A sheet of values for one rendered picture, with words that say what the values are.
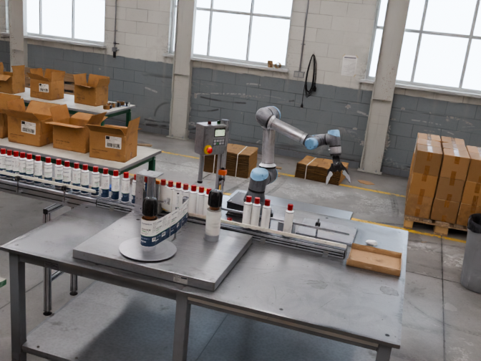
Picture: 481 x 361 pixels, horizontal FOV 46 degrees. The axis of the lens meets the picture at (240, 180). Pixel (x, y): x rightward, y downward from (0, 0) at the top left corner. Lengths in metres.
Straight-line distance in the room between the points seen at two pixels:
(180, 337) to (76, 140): 2.78
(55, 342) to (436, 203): 4.40
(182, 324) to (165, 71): 6.98
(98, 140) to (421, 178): 3.47
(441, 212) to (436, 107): 2.42
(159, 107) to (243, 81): 1.55
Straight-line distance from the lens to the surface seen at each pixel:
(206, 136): 3.42
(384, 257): 3.50
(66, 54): 10.46
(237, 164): 7.51
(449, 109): 8.59
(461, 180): 6.47
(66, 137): 5.35
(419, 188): 6.48
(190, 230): 3.38
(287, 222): 3.38
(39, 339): 3.59
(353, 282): 3.11
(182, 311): 2.89
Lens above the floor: 2.17
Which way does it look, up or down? 17 degrees down
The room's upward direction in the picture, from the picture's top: 6 degrees clockwise
